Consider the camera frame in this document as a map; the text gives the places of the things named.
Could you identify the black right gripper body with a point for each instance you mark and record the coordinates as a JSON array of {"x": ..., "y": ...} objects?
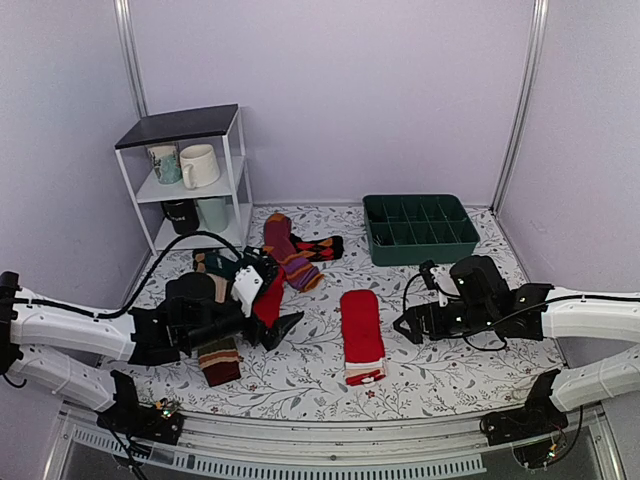
[{"x": 444, "y": 329}]

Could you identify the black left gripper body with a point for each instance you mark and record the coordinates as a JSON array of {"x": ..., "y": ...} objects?
[{"x": 196, "y": 336}]

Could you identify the red sock pair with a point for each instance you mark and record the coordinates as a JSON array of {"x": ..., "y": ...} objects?
[{"x": 364, "y": 352}]

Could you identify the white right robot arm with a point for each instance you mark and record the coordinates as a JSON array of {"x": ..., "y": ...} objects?
[{"x": 483, "y": 302}]

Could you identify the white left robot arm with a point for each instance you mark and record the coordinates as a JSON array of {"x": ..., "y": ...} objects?
[{"x": 37, "y": 333}]

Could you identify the floral white table mat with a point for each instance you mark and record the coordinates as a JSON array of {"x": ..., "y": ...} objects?
[{"x": 304, "y": 378}]

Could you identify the single red sock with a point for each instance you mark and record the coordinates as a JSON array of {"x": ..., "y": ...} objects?
[{"x": 267, "y": 307}]

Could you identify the brown striped sock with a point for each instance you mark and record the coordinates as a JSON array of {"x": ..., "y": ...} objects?
[{"x": 219, "y": 362}]

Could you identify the dark teal sock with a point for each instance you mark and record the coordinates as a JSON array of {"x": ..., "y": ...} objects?
[{"x": 215, "y": 263}]

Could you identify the maroon purple striped sock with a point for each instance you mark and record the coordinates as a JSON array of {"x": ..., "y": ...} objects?
[{"x": 299, "y": 272}]

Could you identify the green divided organizer tray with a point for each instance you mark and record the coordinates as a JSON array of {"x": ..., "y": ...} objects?
[{"x": 409, "y": 229}]

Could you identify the black orange argyle sock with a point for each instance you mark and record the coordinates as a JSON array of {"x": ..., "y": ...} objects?
[{"x": 319, "y": 250}]

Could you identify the mint green mug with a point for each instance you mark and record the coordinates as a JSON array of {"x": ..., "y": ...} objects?
[{"x": 213, "y": 211}]

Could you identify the black mug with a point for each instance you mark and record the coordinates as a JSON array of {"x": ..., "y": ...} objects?
[{"x": 182, "y": 214}]

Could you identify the white shelf black top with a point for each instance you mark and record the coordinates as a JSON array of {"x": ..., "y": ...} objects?
[{"x": 220, "y": 126}]

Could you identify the cream white mug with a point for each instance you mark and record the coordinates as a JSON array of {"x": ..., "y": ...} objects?
[{"x": 199, "y": 166}]

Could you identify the teal patterned mug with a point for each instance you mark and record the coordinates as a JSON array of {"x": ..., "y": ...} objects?
[{"x": 165, "y": 163}]

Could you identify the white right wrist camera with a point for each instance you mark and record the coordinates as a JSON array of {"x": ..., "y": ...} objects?
[{"x": 437, "y": 278}]

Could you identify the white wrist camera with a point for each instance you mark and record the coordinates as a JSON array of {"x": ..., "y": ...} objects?
[
  {"x": 437, "y": 278},
  {"x": 245, "y": 288}
]

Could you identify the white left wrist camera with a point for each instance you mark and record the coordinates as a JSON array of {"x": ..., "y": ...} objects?
[{"x": 245, "y": 288}]

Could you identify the aluminium front rail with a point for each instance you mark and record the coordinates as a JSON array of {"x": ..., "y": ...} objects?
[{"x": 223, "y": 447}]

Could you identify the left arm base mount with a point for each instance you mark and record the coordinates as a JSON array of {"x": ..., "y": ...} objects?
[{"x": 161, "y": 422}]

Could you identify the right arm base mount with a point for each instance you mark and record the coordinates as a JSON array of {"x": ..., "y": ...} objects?
[{"x": 538, "y": 416}]

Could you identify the right corner metal post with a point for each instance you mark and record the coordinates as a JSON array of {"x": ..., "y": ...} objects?
[{"x": 531, "y": 66}]

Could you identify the corner metal post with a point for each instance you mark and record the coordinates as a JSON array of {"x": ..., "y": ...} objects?
[
  {"x": 531, "y": 66},
  {"x": 125, "y": 31}
]

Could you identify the left corner metal post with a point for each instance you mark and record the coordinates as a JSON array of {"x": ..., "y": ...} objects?
[{"x": 125, "y": 31}]

